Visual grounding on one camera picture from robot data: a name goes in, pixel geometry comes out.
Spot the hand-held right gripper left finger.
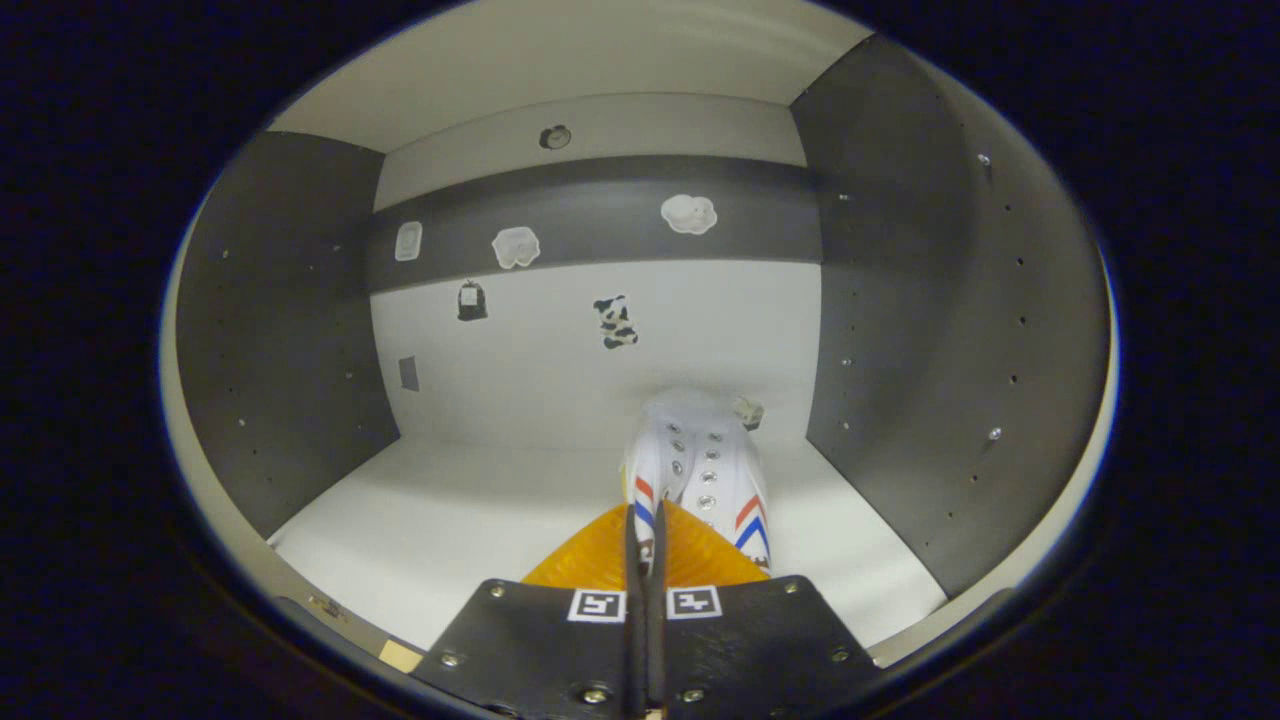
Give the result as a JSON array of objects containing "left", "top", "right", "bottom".
[{"left": 412, "top": 500, "right": 651, "bottom": 720}]

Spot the white striped shoe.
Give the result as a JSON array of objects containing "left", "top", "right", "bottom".
[{"left": 622, "top": 398, "right": 773, "bottom": 576}]

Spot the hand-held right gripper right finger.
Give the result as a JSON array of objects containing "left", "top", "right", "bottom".
[{"left": 645, "top": 500, "right": 886, "bottom": 720}]

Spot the white shoe cabinet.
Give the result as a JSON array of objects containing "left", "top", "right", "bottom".
[{"left": 160, "top": 0, "right": 1121, "bottom": 701}]

